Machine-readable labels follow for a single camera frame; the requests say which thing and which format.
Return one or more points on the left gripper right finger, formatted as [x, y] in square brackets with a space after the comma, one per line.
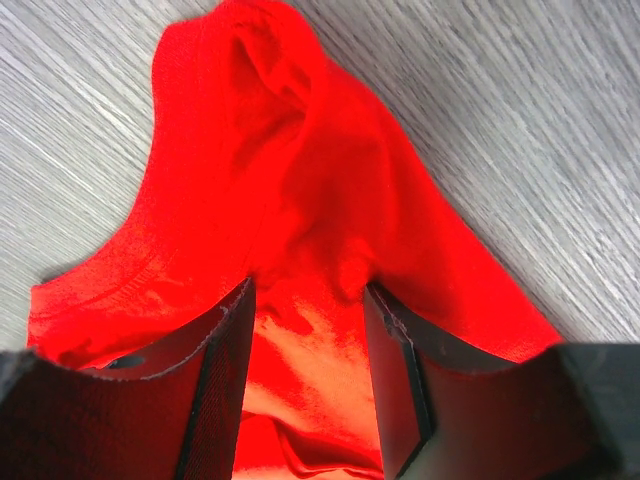
[448, 410]

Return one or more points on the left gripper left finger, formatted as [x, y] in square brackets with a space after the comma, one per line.
[170, 410]

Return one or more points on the red t shirt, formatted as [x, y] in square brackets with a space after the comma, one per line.
[270, 161]

